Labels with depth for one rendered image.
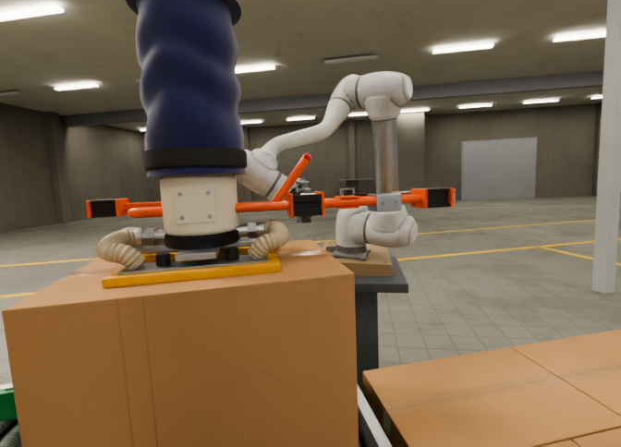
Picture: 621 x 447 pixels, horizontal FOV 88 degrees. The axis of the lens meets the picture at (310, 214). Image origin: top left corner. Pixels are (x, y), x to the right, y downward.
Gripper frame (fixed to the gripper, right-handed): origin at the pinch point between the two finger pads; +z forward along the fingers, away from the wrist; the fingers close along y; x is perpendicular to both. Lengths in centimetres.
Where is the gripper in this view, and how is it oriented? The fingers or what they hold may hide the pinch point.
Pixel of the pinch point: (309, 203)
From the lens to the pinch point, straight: 81.0
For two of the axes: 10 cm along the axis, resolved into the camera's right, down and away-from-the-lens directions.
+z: 2.0, 1.1, -9.7
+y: 0.4, 9.9, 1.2
